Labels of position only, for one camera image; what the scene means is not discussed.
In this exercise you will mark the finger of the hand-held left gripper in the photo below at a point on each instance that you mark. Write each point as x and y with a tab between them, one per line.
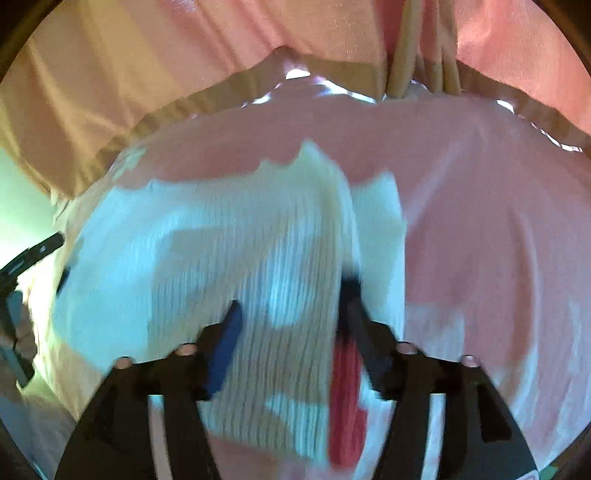
63	280
32	257

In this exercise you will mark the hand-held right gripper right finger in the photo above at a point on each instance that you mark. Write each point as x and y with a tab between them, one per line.
358	323

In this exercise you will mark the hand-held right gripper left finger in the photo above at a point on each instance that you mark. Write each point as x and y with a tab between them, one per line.
226	350

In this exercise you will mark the white black red knit sweater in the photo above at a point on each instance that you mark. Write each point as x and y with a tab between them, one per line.
207	258

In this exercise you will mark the person's left hand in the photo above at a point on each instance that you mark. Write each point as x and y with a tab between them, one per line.
27	341

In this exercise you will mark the pink blanket with white print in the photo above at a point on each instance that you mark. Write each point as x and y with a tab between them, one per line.
485	230

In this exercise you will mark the pink curtain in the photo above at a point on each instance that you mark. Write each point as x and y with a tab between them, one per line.
161	55

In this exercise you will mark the shiny pink satin sheet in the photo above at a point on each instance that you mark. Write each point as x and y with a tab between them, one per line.
545	127

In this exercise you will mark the tan curtain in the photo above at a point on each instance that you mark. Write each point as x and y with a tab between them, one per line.
406	46

